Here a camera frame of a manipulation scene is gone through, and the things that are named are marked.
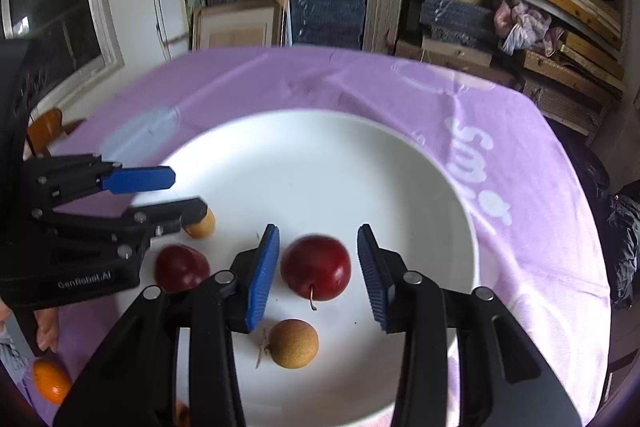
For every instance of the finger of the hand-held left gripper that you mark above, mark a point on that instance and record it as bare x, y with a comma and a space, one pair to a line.
142, 179
170, 213

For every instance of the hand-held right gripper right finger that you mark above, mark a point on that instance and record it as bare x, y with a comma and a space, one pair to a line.
372, 279

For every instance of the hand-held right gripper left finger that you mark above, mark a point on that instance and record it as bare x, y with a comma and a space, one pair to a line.
262, 279

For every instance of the small yellow longan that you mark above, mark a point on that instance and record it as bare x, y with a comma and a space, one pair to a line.
203, 228

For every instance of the white plate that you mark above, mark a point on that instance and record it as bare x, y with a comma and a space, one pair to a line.
325, 167

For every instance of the person's left forearm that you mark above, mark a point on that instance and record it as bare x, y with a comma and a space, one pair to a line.
7, 349

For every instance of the person's left hand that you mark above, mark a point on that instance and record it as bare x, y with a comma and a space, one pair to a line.
47, 331

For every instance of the dark red plum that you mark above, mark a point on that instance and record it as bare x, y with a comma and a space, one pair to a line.
180, 268

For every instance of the dry fruit stem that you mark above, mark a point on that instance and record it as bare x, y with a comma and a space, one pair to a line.
261, 349

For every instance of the brown longan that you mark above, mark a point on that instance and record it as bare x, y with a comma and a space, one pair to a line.
294, 343

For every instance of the orange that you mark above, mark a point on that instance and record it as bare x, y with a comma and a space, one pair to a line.
50, 380

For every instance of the wooden chair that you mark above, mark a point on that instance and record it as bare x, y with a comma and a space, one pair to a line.
45, 129

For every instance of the purple printed tablecloth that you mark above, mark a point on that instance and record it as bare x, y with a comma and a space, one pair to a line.
350, 82

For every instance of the black bag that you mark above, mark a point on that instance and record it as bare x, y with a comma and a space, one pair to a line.
580, 162

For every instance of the tall stack of blue boxes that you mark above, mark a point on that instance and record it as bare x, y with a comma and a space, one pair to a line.
327, 7

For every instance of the dark jacket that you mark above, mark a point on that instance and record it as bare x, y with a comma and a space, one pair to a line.
627, 247

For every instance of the grey boxes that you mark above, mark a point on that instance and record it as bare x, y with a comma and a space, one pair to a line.
385, 14

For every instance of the low stack of blue boxes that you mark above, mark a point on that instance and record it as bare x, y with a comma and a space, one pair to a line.
460, 19

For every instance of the pink plastic bag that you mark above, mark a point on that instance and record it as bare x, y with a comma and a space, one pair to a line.
522, 27

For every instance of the stack of wooden boxes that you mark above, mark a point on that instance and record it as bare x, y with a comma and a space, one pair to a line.
575, 42

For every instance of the cardboard picture frame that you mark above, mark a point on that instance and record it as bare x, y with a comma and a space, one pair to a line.
240, 24

